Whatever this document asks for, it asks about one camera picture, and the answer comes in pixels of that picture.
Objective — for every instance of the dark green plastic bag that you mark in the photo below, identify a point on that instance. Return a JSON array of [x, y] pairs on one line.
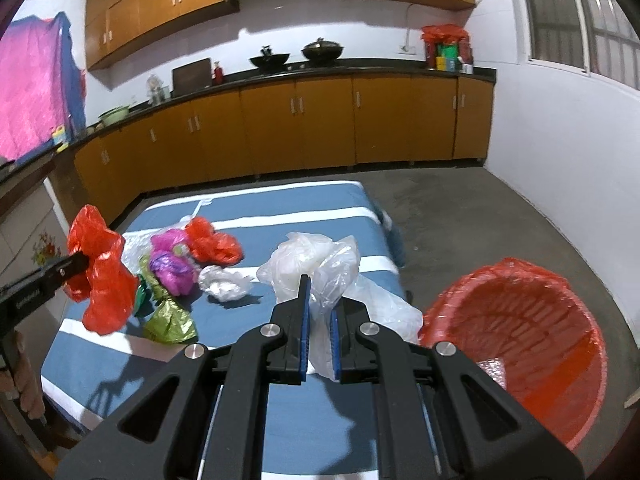
[[143, 304]]

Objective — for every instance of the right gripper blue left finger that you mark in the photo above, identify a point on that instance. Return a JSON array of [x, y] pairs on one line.
[[288, 363]]

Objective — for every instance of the white translucent plastic bag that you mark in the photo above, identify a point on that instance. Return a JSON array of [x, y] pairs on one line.
[[333, 268]]

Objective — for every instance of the green basin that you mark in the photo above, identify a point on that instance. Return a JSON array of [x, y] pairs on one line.
[[114, 115]]

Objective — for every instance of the pink blue hanging blanket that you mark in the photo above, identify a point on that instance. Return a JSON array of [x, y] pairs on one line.
[[43, 91]]

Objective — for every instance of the clear bubble wrap sheet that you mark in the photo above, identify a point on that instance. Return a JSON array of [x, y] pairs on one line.
[[495, 369]]

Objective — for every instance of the orange lower kitchen cabinets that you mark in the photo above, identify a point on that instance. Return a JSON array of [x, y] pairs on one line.
[[288, 125]]

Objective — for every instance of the black lidded wok right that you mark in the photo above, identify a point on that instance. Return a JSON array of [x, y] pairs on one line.
[[322, 52]]

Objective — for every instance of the clear jar on counter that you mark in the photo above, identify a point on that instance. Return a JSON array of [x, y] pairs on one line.
[[158, 92]]

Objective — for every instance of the red lined trash basket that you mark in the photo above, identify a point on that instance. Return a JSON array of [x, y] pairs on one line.
[[529, 320]]

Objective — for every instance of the small red plastic bag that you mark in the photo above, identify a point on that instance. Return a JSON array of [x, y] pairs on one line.
[[210, 246]]

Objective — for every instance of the purple magenta plastic bag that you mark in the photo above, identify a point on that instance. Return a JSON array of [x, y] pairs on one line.
[[170, 261]]

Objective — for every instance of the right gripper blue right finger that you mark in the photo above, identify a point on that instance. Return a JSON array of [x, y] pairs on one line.
[[350, 359]]

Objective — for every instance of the barred window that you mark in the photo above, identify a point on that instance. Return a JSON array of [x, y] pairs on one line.
[[594, 36]]

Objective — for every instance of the person's left hand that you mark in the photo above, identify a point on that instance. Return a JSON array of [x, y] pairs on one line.
[[25, 382]]

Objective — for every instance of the blue white striped tablecloth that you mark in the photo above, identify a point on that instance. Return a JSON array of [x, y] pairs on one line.
[[318, 430]]

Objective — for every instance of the black wok left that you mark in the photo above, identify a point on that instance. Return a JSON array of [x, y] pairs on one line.
[[269, 62]]

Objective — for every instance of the brown cutting board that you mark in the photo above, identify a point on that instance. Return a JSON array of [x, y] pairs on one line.
[[191, 77]]

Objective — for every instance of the red bottle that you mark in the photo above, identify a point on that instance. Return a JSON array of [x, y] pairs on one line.
[[218, 75]]

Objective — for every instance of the red bag with groceries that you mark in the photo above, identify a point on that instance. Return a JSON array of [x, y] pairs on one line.
[[447, 47]]

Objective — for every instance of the green paw print bag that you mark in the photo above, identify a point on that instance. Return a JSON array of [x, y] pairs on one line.
[[169, 323]]

